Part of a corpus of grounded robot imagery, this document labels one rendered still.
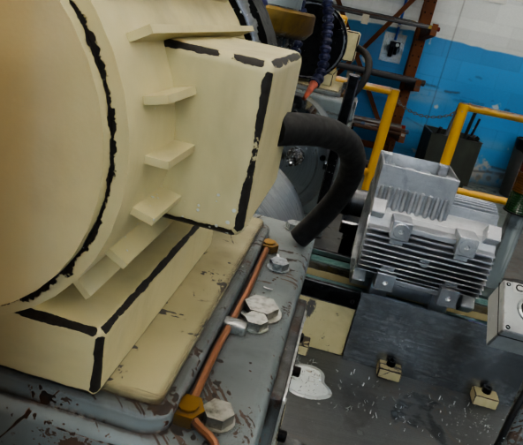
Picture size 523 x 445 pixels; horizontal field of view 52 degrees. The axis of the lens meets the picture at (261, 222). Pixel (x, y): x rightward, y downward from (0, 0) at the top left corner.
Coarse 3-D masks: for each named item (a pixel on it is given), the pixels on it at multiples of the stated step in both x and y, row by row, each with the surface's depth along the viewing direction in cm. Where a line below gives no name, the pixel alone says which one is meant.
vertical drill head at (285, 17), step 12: (276, 0) 78; (288, 0) 79; (300, 0) 81; (276, 12) 76; (288, 12) 77; (300, 12) 78; (276, 24) 77; (288, 24) 78; (300, 24) 79; (312, 24) 82; (276, 36) 80; (288, 36) 79; (300, 36) 81; (288, 48) 88
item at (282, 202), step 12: (276, 180) 65; (288, 180) 69; (276, 192) 63; (288, 192) 67; (264, 204) 57; (276, 204) 60; (288, 204) 64; (300, 204) 70; (276, 216) 58; (288, 216) 62; (300, 216) 68
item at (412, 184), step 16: (384, 160) 85; (400, 160) 92; (416, 160) 92; (384, 176) 84; (400, 176) 83; (416, 176) 83; (432, 176) 82; (448, 176) 84; (384, 192) 85; (400, 192) 84; (416, 192) 84; (432, 192) 83; (448, 192) 83; (400, 208) 85; (416, 208) 84; (432, 208) 84; (448, 208) 84
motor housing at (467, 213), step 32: (384, 224) 84; (416, 224) 84; (448, 224) 84; (480, 224) 85; (352, 256) 98; (384, 256) 85; (416, 256) 83; (448, 256) 83; (480, 256) 83; (416, 288) 85; (480, 288) 83
